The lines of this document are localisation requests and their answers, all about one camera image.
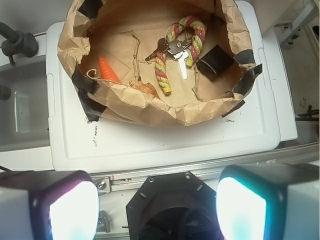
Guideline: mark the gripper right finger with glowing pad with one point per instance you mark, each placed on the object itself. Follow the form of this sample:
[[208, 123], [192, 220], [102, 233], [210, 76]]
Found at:
[[269, 202]]

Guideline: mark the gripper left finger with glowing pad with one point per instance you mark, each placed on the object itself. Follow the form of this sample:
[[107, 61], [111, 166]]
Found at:
[[48, 205]]

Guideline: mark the white plastic bin lid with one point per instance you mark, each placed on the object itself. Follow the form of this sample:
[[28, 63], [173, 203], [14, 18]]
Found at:
[[109, 145]]

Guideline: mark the clear plastic bin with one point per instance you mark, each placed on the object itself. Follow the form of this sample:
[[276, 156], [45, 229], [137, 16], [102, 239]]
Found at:
[[24, 105]]

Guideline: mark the orange plastic carrot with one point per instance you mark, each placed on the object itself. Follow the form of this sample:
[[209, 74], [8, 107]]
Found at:
[[107, 73]]

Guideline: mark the black rectangular box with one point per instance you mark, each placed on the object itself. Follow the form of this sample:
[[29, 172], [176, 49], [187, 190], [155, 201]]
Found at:
[[214, 63]]

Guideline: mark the brown seashell toy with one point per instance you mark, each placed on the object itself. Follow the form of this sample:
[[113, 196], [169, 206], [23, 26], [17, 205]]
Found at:
[[144, 87]]

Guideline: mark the crumpled brown paper bag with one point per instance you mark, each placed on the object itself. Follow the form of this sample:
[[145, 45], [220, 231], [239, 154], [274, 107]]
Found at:
[[125, 32]]

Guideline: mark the bunch of metal keys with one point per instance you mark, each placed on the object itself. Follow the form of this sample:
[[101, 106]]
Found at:
[[176, 48]]

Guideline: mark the black octagonal mount plate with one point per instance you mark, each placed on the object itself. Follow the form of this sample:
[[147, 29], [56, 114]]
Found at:
[[176, 206]]

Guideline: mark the black knob with cable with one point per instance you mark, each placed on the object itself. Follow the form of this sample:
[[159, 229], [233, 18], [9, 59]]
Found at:
[[17, 42]]

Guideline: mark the multicolored twisted rope toy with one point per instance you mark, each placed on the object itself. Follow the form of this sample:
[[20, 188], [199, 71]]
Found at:
[[197, 31]]

